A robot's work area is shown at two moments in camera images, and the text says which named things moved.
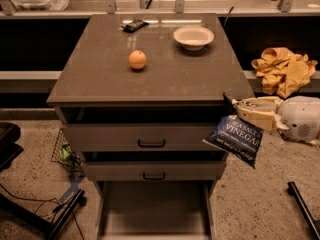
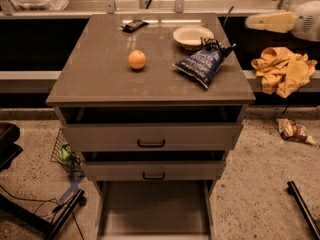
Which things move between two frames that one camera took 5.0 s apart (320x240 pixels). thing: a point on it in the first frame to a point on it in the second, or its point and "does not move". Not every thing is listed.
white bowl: x=193 y=38 does not move
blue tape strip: x=73 y=190 does not move
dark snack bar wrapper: x=134 y=26 does not move
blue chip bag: x=234 y=135 to x=203 y=64
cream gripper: x=297 y=116 to x=307 y=21
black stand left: x=9 y=150 does not move
